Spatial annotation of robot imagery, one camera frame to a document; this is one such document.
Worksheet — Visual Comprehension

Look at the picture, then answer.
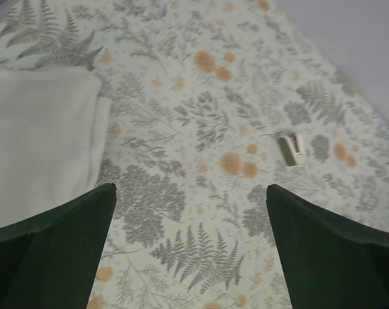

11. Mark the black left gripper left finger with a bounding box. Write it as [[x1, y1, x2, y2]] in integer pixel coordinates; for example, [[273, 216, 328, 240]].
[[0, 183, 117, 309]]

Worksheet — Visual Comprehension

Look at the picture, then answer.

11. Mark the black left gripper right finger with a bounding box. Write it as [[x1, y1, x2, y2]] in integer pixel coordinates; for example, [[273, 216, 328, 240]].
[[266, 184, 389, 309]]

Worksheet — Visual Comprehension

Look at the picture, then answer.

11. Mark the white cloth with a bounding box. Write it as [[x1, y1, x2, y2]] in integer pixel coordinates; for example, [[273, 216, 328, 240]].
[[0, 67, 111, 228]]

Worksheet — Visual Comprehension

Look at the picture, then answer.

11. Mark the floral patterned table mat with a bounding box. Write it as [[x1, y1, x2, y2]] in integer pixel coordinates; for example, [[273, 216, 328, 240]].
[[0, 1, 389, 308]]

